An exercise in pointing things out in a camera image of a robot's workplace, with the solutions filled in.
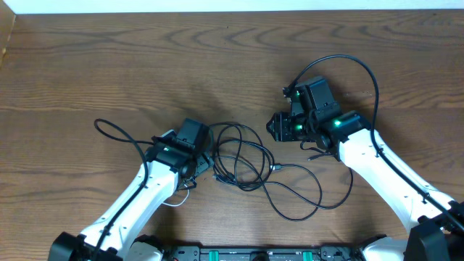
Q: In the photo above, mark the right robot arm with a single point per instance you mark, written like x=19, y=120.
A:
x=433, y=220

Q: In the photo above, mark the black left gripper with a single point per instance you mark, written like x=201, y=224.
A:
x=206, y=160

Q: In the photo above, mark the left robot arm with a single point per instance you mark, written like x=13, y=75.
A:
x=171, y=162

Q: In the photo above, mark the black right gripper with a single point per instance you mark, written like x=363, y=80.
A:
x=282, y=133

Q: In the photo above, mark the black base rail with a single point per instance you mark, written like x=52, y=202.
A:
x=261, y=253

